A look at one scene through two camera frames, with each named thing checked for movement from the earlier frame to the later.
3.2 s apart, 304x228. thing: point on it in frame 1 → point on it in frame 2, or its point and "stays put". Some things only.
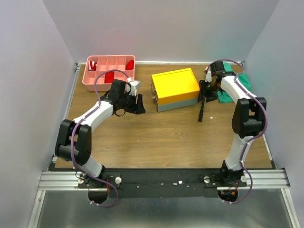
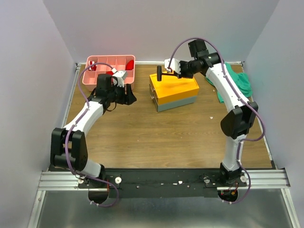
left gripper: [138, 109] → [128, 99]
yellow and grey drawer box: [174, 89] stays put
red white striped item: [92, 65] stays put
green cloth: [243, 78] stays put
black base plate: [160, 183] stays put
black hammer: [200, 117] → [159, 73]
